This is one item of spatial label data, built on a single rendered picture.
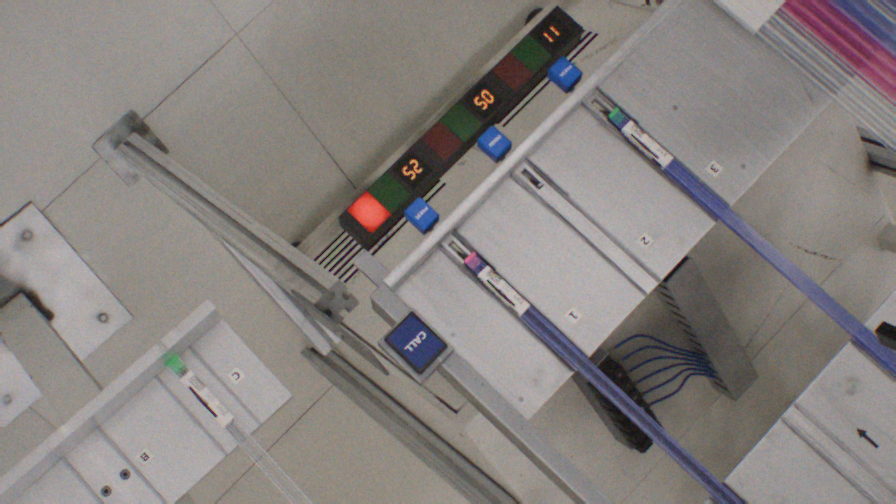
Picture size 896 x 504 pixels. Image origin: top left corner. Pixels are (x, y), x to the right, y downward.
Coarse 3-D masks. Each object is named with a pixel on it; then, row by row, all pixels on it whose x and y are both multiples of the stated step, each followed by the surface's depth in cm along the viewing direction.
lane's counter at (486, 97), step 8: (480, 88) 138; (488, 88) 138; (472, 96) 137; (480, 96) 137; (488, 96) 137; (496, 96) 137; (472, 104) 137; (480, 104) 137; (488, 104) 137; (496, 104) 137; (480, 112) 137; (488, 112) 137
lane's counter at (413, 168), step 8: (408, 160) 135; (416, 160) 135; (400, 168) 135; (408, 168) 135; (416, 168) 135; (424, 168) 135; (400, 176) 135; (408, 176) 135; (416, 176) 135; (424, 176) 135; (408, 184) 135; (416, 184) 135
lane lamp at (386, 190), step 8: (384, 176) 135; (376, 184) 135; (384, 184) 135; (392, 184) 135; (376, 192) 134; (384, 192) 134; (392, 192) 134; (400, 192) 134; (408, 192) 134; (384, 200) 134; (392, 200) 134; (400, 200) 134; (392, 208) 134
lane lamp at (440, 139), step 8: (432, 128) 136; (440, 128) 136; (424, 136) 136; (432, 136) 136; (440, 136) 136; (448, 136) 136; (456, 136) 136; (432, 144) 136; (440, 144) 136; (448, 144) 136; (456, 144) 136; (440, 152) 136; (448, 152) 136
